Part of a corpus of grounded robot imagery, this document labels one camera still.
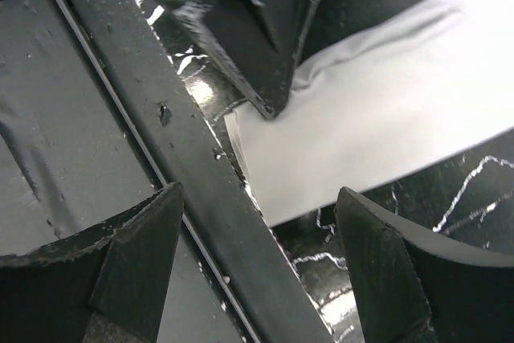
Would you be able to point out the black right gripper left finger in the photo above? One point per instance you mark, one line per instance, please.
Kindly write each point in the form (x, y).
(107, 283)

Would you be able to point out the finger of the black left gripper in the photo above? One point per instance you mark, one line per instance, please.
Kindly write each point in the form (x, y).
(256, 43)

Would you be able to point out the grey underwear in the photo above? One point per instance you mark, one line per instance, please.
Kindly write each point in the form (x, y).
(381, 104)

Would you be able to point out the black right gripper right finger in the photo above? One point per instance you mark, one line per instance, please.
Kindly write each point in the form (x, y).
(413, 285)

